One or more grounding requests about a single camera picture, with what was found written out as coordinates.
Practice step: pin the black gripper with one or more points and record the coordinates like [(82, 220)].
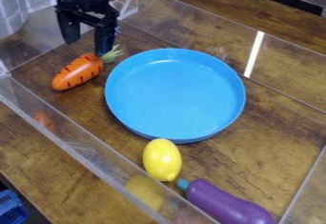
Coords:
[(74, 11)]

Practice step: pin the orange toy carrot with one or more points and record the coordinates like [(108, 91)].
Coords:
[(83, 69)]

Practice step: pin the blue round tray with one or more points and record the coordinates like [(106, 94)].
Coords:
[(176, 94)]

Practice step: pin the yellow toy lemon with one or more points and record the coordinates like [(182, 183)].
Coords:
[(162, 159)]

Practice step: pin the blue plastic object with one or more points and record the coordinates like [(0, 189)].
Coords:
[(13, 212)]

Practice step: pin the purple toy eggplant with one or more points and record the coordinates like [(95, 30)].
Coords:
[(223, 206)]

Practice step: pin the clear acrylic enclosure wall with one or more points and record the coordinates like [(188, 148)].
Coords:
[(74, 160)]

